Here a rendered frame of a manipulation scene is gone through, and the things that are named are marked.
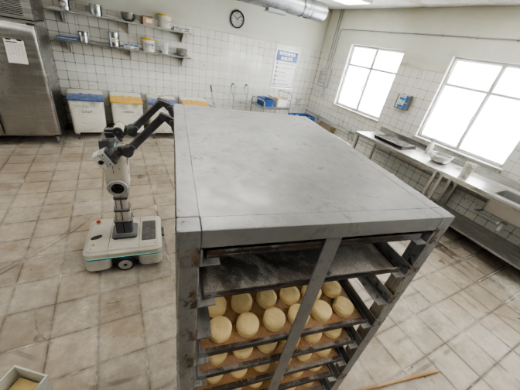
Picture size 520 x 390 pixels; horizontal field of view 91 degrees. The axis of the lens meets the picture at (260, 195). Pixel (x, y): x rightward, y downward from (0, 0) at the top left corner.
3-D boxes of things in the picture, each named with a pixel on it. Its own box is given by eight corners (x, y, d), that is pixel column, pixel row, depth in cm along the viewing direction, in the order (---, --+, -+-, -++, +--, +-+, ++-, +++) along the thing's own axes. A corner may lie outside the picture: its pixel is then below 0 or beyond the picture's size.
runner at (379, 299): (279, 172, 108) (281, 166, 106) (285, 172, 108) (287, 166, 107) (377, 306, 56) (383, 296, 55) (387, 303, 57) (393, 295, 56)
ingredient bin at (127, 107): (114, 139, 489) (109, 98, 450) (114, 128, 535) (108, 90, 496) (145, 139, 514) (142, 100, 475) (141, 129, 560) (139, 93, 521)
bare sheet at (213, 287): (186, 151, 88) (186, 146, 87) (290, 155, 101) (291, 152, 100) (203, 299, 40) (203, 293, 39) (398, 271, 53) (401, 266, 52)
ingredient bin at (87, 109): (74, 140, 459) (65, 96, 420) (76, 128, 504) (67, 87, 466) (109, 139, 485) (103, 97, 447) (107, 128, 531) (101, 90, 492)
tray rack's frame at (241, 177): (174, 374, 171) (168, 102, 81) (247, 357, 188) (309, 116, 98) (175, 522, 120) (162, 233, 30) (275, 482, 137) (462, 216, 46)
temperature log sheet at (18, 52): (29, 64, 367) (22, 39, 351) (29, 64, 365) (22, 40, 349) (9, 62, 357) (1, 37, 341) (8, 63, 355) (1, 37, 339)
